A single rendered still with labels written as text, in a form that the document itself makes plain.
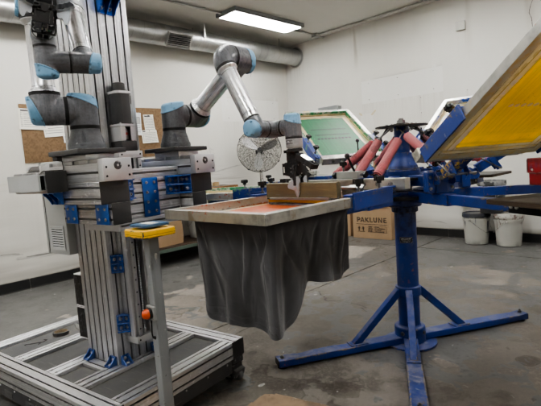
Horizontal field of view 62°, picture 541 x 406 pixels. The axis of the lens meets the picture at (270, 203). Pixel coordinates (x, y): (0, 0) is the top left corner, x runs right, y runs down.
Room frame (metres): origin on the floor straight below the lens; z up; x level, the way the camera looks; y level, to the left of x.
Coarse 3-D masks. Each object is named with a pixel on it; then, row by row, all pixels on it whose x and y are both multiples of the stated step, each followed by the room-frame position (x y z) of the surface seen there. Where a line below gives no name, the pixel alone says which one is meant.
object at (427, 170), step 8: (424, 168) 2.86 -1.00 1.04; (432, 168) 2.83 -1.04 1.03; (440, 168) 2.81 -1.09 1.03; (472, 168) 2.49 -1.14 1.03; (384, 176) 2.33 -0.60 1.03; (392, 176) 2.51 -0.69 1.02; (408, 176) 2.53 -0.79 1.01; (416, 176) 2.45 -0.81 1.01; (424, 176) 2.30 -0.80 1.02; (432, 176) 2.28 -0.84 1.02; (456, 176) 2.53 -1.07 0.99; (464, 176) 2.47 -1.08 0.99; (472, 176) 2.49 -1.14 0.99; (416, 184) 2.46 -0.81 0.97; (424, 184) 2.30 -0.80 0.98; (432, 184) 2.28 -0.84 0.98; (440, 184) 2.28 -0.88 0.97; (448, 184) 2.30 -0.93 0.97; (464, 184) 2.47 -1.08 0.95; (424, 192) 2.30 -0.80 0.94; (432, 192) 2.28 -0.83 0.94; (440, 192) 2.28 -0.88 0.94
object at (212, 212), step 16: (176, 208) 1.84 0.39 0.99; (192, 208) 1.87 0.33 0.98; (208, 208) 1.92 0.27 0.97; (224, 208) 1.99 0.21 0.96; (304, 208) 1.54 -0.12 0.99; (320, 208) 1.60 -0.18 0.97; (336, 208) 1.67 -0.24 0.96; (240, 224) 1.49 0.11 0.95; (256, 224) 1.43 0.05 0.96; (272, 224) 1.42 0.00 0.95
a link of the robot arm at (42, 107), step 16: (16, 0) 1.76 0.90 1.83; (32, 48) 1.79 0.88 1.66; (32, 64) 1.79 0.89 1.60; (32, 80) 1.80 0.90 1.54; (48, 80) 1.81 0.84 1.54; (32, 96) 1.78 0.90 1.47; (48, 96) 1.79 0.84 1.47; (32, 112) 1.76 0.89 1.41; (48, 112) 1.78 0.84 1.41; (64, 112) 1.81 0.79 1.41
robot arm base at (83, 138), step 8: (72, 128) 1.85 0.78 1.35; (80, 128) 1.84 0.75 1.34; (88, 128) 1.85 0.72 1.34; (96, 128) 1.88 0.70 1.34; (72, 136) 1.84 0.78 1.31; (80, 136) 1.83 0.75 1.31; (88, 136) 1.84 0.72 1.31; (96, 136) 1.86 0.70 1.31; (72, 144) 1.83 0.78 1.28; (80, 144) 1.82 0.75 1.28; (88, 144) 1.83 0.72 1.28; (96, 144) 1.85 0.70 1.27; (104, 144) 1.89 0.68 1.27
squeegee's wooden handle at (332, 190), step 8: (272, 184) 2.07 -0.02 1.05; (280, 184) 2.03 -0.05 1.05; (304, 184) 1.93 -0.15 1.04; (312, 184) 1.90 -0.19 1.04; (320, 184) 1.87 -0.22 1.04; (328, 184) 1.84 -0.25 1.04; (336, 184) 1.82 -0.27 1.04; (272, 192) 2.07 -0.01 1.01; (280, 192) 2.04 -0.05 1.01; (288, 192) 2.00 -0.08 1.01; (304, 192) 1.94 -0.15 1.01; (312, 192) 1.90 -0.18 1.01; (320, 192) 1.87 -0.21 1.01; (328, 192) 1.84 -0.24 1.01; (336, 192) 1.82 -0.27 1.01
